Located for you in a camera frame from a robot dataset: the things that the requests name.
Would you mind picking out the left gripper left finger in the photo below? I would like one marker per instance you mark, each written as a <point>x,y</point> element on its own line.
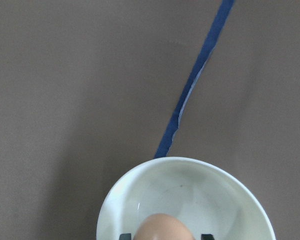
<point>125,236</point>

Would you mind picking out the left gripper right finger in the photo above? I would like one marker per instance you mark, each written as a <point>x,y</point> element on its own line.
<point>207,237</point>

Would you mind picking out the brown egg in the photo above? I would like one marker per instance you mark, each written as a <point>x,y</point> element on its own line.
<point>162,227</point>

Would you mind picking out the white ceramic bowl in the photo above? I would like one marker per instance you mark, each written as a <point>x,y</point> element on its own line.
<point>205,198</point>

